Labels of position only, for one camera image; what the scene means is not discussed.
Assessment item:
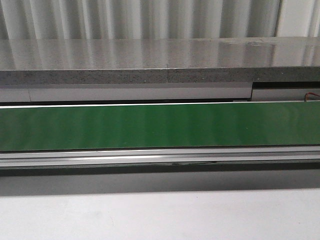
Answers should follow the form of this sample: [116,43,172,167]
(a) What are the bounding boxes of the green conveyor belt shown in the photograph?
[0,101,320,152]

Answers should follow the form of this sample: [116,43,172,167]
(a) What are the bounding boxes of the grey stone countertop slab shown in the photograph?
[0,37,320,86]

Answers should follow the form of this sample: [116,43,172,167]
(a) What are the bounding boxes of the white corrugated curtain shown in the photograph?
[0,0,320,40]

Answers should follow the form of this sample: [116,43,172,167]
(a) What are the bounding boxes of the red orange wire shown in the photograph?
[303,92,320,102]

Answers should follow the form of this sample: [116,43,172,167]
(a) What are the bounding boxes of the aluminium conveyor frame rail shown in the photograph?
[0,146,320,167]

